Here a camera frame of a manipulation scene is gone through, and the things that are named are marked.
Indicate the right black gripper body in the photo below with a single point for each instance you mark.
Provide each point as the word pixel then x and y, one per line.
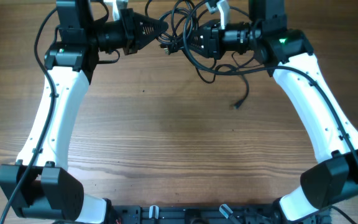
pixel 236 37

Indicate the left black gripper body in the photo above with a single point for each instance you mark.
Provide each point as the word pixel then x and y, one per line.
pixel 118 35

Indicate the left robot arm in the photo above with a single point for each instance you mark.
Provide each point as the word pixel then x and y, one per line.
pixel 38 184

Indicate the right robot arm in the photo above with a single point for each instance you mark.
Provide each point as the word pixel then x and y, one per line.
pixel 288 57

